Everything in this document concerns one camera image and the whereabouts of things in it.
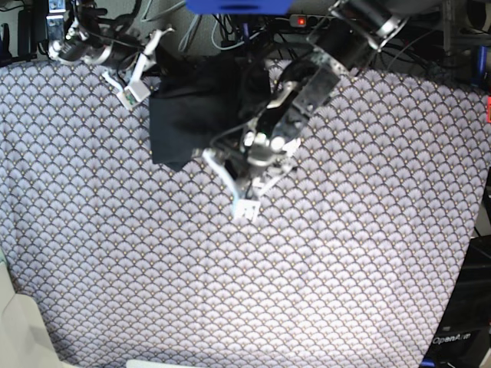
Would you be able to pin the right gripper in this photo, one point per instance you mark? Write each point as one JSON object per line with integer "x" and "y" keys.
{"x": 134, "y": 91}

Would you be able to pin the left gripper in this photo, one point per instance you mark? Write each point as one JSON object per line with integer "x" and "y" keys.
{"x": 250, "y": 166}

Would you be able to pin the dark navy T-shirt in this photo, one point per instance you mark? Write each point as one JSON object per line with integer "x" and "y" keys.
{"x": 189, "y": 110}

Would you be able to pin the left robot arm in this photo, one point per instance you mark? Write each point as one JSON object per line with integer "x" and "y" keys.
{"x": 350, "y": 35}

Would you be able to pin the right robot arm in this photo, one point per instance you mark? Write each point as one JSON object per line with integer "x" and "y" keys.
{"x": 81, "y": 31}

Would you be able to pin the fan patterned table cloth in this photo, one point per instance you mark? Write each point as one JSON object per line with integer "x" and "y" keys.
{"x": 351, "y": 261}

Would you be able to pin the red clamp right edge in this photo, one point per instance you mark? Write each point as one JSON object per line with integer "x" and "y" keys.
{"x": 488, "y": 109}

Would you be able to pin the black OpenArm box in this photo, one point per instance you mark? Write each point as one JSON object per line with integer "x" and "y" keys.
{"x": 460, "y": 306}

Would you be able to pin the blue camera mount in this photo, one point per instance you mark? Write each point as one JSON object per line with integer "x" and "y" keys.
{"x": 239, "y": 7}

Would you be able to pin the white power strip red switch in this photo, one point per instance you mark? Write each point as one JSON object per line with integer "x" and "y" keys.
{"x": 303, "y": 21}

